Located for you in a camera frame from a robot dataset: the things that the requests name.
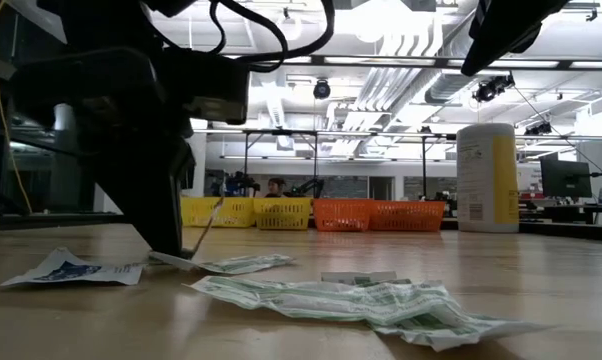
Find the yellow plastic basket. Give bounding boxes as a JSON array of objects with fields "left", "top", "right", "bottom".
[
  {"left": 253, "top": 196, "right": 315, "bottom": 231},
  {"left": 180, "top": 196, "right": 257, "bottom": 230}
]

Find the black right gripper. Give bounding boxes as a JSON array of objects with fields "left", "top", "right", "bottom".
[{"left": 460, "top": 0, "right": 573, "bottom": 78}]

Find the person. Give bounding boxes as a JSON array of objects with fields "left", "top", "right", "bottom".
[{"left": 264, "top": 177, "right": 288, "bottom": 199}]

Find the black computer monitor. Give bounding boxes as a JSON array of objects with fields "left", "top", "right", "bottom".
[{"left": 540, "top": 158, "right": 593, "bottom": 199}]

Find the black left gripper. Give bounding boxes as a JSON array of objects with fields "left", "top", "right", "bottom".
[{"left": 10, "top": 47, "right": 198, "bottom": 260}]

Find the white packet blue print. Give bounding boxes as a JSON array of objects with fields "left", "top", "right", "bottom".
[{"left": 0, "top": 247, "right": 147, "bottom": 289}]

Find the black background station frame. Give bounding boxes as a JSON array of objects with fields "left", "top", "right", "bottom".
[{"left": 200, "top": 127, "right": 457, "bottom": 201}]

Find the white yellow wipes canister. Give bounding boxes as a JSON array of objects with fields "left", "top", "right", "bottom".
[{"left": 455, "top": 122, "right": 520, "bottom": 234}]

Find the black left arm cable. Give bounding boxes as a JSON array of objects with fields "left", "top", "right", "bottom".
[{"left": 208, "top": 0, "right": 336, "bottom": 74}]

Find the orange plastic basket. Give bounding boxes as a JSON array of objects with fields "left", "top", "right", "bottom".
[
  {"left": 312, "top": 197, "right": 375, "bottom": 233},
  {"left": 370, "top": 199, "right": 447, "bottom": 233}
]

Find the silver ceiling duct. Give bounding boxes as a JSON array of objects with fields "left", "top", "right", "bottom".
[{"left": 423, "top": 9, "right": 482, "bottom": 104}]

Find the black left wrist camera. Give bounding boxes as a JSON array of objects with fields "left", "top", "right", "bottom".
[{"left": 163, "top": 49, "right": 251, "bottom": 126}]

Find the yellow hanging cable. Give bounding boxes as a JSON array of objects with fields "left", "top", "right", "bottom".
[{"left": 0, "top": 0, "right": 35, "bottom": 215}]

